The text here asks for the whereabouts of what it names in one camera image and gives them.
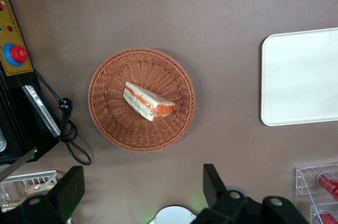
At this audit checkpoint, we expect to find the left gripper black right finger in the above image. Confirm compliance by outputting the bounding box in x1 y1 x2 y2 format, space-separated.
200 163 265 224

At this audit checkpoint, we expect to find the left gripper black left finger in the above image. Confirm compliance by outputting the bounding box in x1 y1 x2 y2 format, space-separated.
1 165 86 224

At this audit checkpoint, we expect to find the triangular sandwich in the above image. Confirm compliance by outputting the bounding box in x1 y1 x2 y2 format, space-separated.
123 81 176 122

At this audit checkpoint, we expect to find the round brown wicker basket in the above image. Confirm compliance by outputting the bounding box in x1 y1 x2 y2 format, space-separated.
88 47 196 153

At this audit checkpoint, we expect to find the cream plastic tray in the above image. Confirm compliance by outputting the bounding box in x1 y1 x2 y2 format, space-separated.
260 27 338 127

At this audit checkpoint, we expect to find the wrapped rice cracker pack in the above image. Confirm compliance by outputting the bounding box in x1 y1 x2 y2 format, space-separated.
25 183 58 195
0 199 25 213

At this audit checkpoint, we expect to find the grey metal bar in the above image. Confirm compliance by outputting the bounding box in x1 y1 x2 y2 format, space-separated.
0 148 38 182

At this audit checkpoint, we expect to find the steel container in machine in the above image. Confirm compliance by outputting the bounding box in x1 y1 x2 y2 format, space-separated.
0 128 7 154

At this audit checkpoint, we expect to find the clear acrylic bottle rack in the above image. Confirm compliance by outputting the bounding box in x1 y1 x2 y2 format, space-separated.
295 163 338 224

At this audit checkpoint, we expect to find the black machine with yellow panel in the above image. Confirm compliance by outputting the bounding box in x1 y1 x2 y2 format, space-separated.
0 0 61 164

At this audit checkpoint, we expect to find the red cola bottle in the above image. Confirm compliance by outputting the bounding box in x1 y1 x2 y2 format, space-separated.
316 171 338 200
318 211 338 224

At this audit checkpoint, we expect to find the red emergency stop button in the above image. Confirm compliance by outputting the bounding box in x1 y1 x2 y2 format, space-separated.
3 42 29 66

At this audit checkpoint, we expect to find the white wire rack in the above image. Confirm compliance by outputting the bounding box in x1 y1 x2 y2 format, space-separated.
0 170 72 224

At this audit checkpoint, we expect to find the black power cable with plug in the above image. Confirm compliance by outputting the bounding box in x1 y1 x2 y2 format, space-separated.
34 70 92 166

